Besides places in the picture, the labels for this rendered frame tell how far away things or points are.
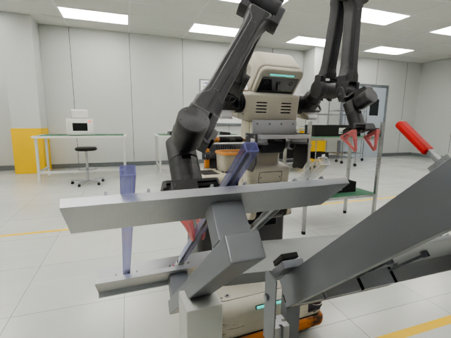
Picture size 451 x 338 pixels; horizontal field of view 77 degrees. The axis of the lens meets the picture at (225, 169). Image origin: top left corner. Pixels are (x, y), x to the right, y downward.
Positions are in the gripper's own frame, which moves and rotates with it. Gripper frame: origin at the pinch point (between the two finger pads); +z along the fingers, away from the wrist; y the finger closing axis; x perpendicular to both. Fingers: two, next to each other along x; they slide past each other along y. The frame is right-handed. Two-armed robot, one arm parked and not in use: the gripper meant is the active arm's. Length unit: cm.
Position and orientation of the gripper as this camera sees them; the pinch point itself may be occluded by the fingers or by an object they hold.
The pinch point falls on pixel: (197, 235)
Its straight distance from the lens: 49.9
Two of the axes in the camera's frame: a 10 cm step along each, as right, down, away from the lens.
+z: 2.3, 8.5, -4.8
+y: 9.3, -0.5, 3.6
